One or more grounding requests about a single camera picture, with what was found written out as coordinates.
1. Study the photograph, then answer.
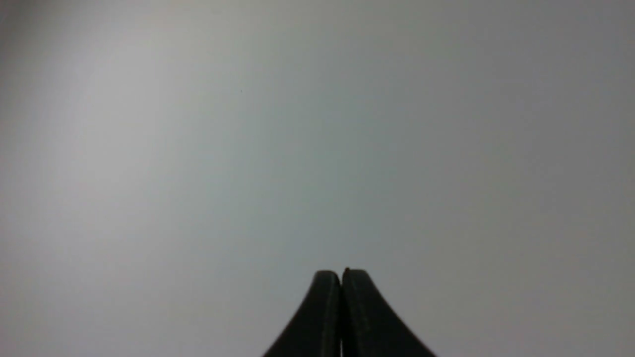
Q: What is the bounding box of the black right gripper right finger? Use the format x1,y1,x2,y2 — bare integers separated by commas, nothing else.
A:
341,268,435,357

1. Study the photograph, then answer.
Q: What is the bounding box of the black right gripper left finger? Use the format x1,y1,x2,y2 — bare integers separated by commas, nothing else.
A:
264,270,341,357

